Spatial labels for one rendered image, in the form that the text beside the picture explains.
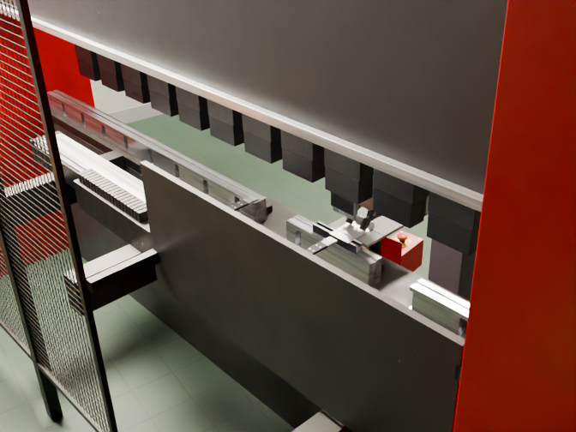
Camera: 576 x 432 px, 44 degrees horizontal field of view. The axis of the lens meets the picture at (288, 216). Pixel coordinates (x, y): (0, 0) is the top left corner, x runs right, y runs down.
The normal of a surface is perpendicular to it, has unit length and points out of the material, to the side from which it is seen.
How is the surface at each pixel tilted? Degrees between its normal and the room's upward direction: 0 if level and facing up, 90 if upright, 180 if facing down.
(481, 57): 90
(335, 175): 90
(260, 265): 90
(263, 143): 90
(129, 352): 0
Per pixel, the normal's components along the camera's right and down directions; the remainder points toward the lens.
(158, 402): -0.03, -0.86
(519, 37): -0.74, 0.36
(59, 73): 0.68, 0.36
